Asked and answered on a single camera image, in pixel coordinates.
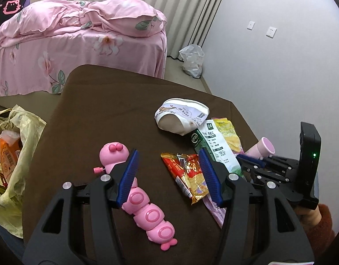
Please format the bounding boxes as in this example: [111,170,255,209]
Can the white pleated curtain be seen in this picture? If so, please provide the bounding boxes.
[60,0,231,58]

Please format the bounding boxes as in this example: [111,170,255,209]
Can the red and gold wrapper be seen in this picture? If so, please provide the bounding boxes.
[161,152,210,205]

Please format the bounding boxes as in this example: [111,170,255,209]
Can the yellow plastic trash bag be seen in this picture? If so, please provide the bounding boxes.
[0,105,47,239]

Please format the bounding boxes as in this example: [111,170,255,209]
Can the orange snack bag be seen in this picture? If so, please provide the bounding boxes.
[0,131,22,174]

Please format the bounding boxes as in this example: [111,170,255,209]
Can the pink floral duvet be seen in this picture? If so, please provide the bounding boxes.
[0,0,167,56]

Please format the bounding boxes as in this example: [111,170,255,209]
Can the person's right hand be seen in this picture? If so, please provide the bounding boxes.
[294,206,322,228]

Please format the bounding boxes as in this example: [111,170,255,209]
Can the pale pink wrapper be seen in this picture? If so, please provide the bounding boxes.
[203,196,228,229]

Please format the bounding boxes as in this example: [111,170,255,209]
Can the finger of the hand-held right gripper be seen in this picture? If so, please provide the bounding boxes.
[240,163,267,184]
[236,154,272,168]

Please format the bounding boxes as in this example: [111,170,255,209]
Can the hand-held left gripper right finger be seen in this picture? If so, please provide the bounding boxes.
[198,148,315,265]

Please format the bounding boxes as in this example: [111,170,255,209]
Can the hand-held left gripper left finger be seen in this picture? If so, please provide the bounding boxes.
[24,148,141,265]

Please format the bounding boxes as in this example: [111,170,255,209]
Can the green and white packet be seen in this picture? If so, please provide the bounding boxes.
[190,119,243,177]

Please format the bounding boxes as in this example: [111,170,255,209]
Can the white printed snack bag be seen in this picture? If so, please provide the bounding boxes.
[154,98,210,136]

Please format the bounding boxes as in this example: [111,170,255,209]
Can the pink cup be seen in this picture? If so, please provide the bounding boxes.
[243,137,275,159]

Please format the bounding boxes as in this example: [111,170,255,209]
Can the bed with pink floral sheet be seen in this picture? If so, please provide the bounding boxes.
[0,29,168,96]

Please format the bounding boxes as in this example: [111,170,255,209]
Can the white plastic bag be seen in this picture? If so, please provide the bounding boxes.
[179,44,204,79]

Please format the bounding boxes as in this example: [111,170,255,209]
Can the pink caterpillar toy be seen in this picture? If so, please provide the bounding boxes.
[93,143,178,252]

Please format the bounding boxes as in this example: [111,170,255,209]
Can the black Hello Kitty pillow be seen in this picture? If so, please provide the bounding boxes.
[0,0,28,35]

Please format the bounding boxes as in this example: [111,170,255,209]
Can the yellow chip packet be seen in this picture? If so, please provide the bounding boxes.
[214,118,244,153]

